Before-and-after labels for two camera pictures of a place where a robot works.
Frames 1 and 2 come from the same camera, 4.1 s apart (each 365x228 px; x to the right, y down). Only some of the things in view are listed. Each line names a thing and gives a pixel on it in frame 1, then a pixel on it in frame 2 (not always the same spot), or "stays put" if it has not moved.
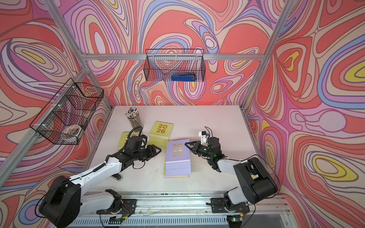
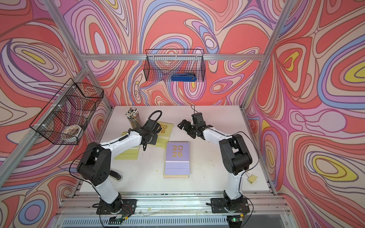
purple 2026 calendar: (177, 159) stays put
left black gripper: (153, 152) -> (155, 139)
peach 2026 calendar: (183, 176) stays put
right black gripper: (196, 145) -> (186, 128)
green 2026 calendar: (159, 134) stays put
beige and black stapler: (117, 176) stays put
